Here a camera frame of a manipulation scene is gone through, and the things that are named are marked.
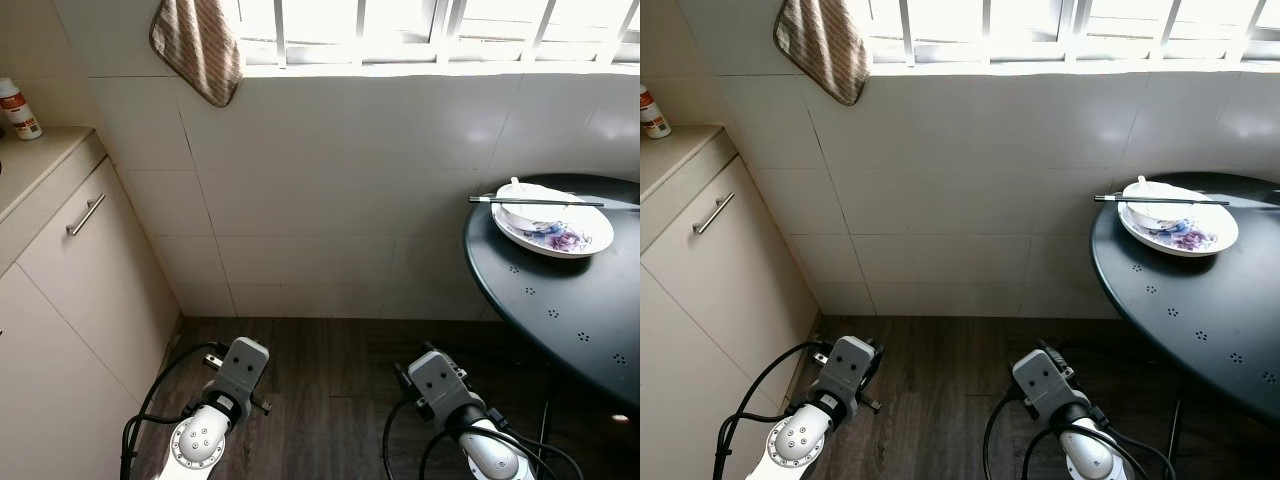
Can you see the white floral ceramic plate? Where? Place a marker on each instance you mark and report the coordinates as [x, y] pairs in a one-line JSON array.
[[1190, 240], [560, 242]]

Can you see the white ceramic bowl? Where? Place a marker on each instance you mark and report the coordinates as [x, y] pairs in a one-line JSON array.
[[530, 218], [1160, 215]]

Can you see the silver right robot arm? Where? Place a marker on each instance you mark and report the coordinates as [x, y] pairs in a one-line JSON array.
[[490, 455], [1090, 455]]

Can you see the round black metal table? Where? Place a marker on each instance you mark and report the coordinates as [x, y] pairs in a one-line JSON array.
[[560, 320], [1200, 330]]

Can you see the white ceramic spoon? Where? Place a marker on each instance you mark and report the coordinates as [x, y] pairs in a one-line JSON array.
[[1143, 184], [516, 186]]

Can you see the brown striped hanging towel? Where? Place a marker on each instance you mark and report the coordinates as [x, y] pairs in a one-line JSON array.
[[200, 50], [825, 50]]

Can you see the white bottle with red label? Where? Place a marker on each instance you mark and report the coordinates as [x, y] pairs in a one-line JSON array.
[[655, 120], [20, 115]]

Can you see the white barred window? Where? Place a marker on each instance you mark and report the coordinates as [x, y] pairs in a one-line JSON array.
[[905, 30], [280, 30]]

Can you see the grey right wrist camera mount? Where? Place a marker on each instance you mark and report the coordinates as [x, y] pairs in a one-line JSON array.
[[435, 380], [1040, 380]]

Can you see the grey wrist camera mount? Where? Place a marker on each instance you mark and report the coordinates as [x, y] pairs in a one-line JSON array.
[[850, 365], [435, 380], [1040, 380], [243, 368]]

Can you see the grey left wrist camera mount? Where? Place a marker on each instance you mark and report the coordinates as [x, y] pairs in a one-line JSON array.
[[243, 368], [850, 365]]

